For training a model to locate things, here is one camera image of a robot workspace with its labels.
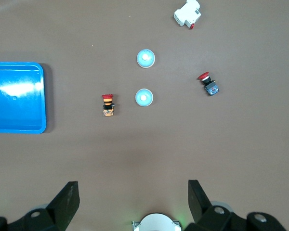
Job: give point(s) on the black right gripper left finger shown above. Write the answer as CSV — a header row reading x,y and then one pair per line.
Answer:
x,y
62,204

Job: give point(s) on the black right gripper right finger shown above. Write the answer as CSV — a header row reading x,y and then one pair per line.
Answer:
x,y
202,211

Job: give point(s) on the blue dome call bell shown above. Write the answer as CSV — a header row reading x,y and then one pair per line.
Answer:
x,y
144,98
146,59

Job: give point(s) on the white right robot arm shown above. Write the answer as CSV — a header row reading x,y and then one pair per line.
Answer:
x,y
156,223

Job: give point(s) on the brown table cover mat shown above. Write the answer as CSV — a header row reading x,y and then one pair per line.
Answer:
x,y
207,144

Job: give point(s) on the blue plastic tray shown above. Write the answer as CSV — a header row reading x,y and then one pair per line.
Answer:
x,y
17,108

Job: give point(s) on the red emergency stop yellow collar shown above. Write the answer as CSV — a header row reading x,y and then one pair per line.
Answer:
x,y
108,107

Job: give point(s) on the red mushroom button blue base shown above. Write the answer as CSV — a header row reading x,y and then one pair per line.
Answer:
x,y
210,86

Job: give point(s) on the white circuit breaker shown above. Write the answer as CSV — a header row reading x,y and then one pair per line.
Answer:
x,y
186,13

